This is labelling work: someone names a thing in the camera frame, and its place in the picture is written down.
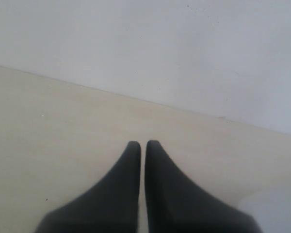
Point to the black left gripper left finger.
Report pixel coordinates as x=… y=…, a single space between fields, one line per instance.
x=110 y=206

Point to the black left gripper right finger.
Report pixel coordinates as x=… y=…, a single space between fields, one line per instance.
x=175 y=204

